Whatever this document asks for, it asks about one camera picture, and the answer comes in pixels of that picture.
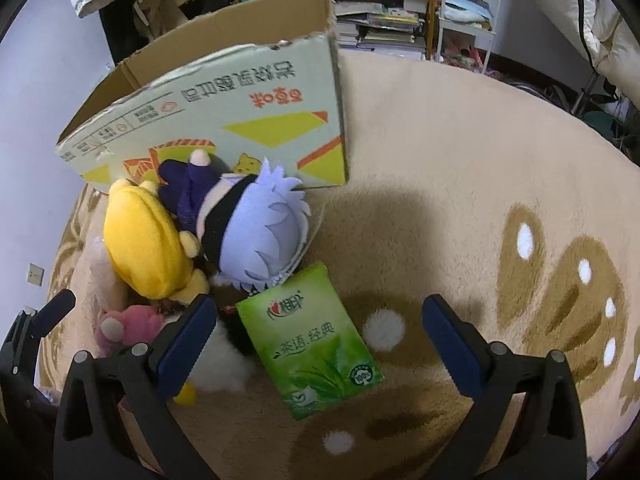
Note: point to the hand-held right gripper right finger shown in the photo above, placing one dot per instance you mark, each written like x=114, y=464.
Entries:
x=449, y=347

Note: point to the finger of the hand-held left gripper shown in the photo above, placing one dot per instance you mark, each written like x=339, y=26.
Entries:
x=56, y=306

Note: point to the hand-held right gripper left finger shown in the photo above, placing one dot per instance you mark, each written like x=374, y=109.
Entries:
x=184, y=342

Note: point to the white and yellow plush toy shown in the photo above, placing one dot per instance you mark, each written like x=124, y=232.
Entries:
x=225, y=367

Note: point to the pink plush toy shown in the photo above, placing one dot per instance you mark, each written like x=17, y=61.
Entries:
x=125, y=325

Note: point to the green tissue pack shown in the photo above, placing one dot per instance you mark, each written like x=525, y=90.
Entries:
x=310, y=345

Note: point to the white-haired purple plush doll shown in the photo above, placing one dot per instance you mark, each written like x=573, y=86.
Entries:
x=260, y=230

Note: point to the printed cardboard box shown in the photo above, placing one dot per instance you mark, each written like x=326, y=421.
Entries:
x=250, y=110

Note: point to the beige patterned rug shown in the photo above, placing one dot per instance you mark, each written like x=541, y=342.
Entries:
x=450, y=210

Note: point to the stack of books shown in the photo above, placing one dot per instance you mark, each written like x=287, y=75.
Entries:
x=380, y=25

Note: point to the white rolling cart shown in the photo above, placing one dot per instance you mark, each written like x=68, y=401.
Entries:
x=470, y=10

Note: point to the white wall socket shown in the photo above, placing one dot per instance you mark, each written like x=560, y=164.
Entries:
x=35, y=274

